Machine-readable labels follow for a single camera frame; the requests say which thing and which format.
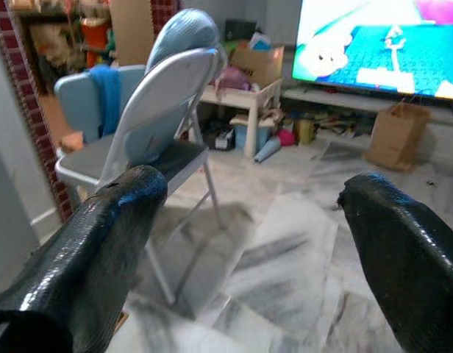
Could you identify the light blue storage bin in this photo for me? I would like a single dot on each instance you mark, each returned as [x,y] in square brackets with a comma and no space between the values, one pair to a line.
[250,134]

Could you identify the flat screen television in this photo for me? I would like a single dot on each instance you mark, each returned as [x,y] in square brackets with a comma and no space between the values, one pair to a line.
[381,44]

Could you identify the pink ball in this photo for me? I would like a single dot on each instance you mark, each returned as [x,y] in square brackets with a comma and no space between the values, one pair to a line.
[286,137]

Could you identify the brown cardboard box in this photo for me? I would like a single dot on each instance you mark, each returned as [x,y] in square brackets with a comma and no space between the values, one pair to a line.
[257,64]

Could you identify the yellow green box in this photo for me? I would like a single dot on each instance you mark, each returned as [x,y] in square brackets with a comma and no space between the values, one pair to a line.
[306,131]

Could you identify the grey folding metal chair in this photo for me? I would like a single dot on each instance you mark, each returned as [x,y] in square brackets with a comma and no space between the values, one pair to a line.
[164,121]

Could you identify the blue towel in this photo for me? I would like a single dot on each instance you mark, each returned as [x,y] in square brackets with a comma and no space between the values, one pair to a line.
[108,97]

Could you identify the brown paper bag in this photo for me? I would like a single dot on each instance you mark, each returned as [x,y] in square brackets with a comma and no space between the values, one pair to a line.
[397,136]

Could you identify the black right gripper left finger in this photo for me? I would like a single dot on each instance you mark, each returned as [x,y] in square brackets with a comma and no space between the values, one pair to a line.
[83,253]

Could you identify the light blue cushion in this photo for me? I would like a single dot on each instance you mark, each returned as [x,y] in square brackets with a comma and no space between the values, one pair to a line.
[182,38]

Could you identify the small white device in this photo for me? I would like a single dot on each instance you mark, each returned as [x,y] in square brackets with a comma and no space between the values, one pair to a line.
[223,139]

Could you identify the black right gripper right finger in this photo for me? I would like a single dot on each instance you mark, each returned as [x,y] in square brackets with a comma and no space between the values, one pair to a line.
[403,250]

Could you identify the blue paper cone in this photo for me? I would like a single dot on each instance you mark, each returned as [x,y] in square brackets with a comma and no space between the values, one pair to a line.
[267,148]

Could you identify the white tv console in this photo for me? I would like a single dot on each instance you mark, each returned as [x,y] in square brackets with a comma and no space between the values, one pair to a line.
[344,99]

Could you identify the orange white container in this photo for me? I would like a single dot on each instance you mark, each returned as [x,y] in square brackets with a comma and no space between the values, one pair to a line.
[95,36]

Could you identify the purple bag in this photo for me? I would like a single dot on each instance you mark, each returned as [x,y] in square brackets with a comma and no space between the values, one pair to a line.
[234,78]

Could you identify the light blue plastic chair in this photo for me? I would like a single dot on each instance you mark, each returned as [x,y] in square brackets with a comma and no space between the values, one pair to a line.
[77,103]

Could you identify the white low table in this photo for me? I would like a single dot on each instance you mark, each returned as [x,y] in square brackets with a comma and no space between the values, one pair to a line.
[248,99]

